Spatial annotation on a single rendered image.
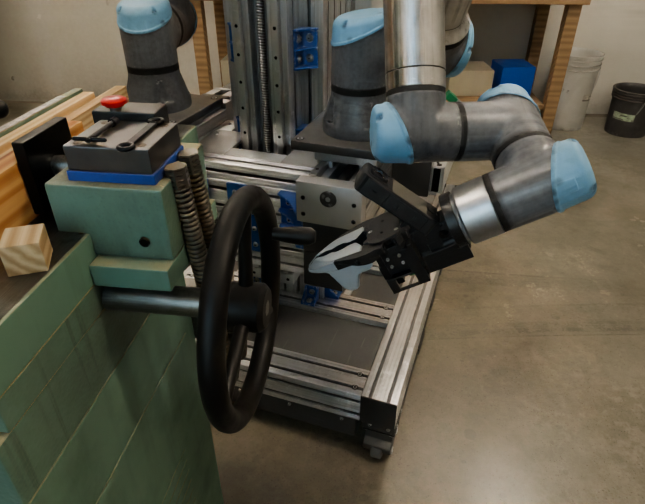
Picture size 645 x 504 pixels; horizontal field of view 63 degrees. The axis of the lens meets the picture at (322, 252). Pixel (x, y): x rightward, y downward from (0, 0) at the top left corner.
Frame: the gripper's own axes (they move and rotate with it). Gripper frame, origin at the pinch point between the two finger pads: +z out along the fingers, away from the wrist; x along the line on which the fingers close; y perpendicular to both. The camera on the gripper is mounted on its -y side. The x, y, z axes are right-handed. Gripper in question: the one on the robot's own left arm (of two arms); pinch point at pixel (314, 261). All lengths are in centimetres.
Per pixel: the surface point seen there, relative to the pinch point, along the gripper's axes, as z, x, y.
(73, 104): 28.8, 18.5, -33.3
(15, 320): 16.5, -25.9, -19.4
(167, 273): 9.6, -13.6, -12.6
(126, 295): 17.2, -12.7, -11.9
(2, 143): 28.9, 1.0, -33.5
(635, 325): -45, 94, 119
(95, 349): 22.7, -16.7, -8.9
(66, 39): 208, 307, -81
